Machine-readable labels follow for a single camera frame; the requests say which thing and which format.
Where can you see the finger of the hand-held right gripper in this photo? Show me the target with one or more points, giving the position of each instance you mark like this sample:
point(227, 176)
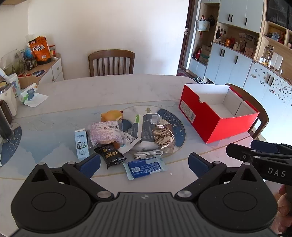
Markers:
point(239, 152)
point(264, 145)

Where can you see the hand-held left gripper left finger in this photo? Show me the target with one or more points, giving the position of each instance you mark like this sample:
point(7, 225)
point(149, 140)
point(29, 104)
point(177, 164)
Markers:
point(91, 164)

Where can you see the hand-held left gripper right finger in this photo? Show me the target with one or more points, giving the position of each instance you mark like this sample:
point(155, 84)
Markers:
point(197, 165)

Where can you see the black snack packet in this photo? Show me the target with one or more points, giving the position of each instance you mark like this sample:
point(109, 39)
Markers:
point(110, 156)

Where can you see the white green small carton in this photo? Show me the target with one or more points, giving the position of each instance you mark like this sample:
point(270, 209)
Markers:
point(81, 143)

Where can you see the red cardboard box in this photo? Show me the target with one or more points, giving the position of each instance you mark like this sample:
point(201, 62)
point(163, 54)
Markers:
point(216, 127)

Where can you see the gold snack packet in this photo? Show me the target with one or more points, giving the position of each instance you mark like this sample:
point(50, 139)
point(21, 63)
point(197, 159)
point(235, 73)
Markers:
point(163, 136)

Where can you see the white grey tissue pack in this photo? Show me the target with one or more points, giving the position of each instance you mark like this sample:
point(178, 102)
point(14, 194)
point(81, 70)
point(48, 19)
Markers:
point(148, 130)

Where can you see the person's right hand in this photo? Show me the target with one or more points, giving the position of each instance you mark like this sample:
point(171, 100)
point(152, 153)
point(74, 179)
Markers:
point(285, 209)

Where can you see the pink snack packet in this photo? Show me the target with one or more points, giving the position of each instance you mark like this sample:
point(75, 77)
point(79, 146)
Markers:
point(103, 133)

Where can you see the white sachet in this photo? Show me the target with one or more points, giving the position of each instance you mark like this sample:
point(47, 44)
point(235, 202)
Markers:
point(127, 145)

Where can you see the blue round placemat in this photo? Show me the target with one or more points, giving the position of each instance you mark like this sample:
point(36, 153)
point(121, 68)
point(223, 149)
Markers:
point(11, 141)
point(175, 123)

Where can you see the blue snack packet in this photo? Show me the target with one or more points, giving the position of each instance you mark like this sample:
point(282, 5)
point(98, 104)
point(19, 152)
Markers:
point(144, 167)

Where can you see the orange plush toy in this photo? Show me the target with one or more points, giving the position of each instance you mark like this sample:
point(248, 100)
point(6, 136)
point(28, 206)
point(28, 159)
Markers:
point(111, 115)

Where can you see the blue white sneakers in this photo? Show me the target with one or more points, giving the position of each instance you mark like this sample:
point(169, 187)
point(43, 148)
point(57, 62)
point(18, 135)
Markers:
point(198, 79)

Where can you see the white bottles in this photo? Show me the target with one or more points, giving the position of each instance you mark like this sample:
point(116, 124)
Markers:
point(275, 60)

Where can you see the wet wipes pack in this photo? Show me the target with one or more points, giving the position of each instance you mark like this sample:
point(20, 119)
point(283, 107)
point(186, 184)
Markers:
point(28, 94)

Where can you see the dark thermos flask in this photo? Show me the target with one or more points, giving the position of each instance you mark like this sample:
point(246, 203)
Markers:
point(4, 123)

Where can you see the white wooden sideboard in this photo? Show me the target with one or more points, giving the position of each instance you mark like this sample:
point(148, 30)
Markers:
point(52, 71)

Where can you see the brown slatted wooden chair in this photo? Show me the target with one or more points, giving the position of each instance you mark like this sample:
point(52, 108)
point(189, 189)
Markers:
point(111, 63)

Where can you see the brown cardboard box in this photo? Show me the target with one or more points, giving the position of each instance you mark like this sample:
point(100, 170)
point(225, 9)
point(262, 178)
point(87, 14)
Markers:
point(205, 54)

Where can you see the white kettle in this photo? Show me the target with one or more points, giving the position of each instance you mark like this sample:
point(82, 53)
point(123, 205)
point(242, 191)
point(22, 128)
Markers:
point(8, 100)

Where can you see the blue round coaster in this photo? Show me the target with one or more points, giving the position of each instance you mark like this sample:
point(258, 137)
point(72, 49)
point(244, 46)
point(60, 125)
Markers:
point(36, 73)

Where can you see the white mug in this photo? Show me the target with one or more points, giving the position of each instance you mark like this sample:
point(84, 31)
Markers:
point(14, 83)

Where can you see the dark jar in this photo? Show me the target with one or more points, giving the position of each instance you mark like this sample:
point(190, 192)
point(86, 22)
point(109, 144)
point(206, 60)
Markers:
point(30, 63)

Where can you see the red lid jar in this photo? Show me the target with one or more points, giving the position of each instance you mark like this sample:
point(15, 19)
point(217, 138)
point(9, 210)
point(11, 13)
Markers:
point(52, 50)

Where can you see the orange snack bag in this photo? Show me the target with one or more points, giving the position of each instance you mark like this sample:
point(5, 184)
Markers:
point(41, 51)

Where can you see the blue globe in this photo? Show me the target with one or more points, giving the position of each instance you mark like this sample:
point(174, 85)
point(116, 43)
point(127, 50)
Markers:
point(29, 52)

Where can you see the landscape printed panel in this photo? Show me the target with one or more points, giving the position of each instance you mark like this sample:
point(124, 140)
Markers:
point(12, 62)

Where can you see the dark brown door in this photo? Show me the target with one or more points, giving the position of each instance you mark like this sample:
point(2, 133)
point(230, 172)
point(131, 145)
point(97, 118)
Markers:
point(184, 34)

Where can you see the light blue tote bag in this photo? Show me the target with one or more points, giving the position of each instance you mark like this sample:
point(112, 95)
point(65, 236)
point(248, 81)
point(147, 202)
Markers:
point(202, 24)

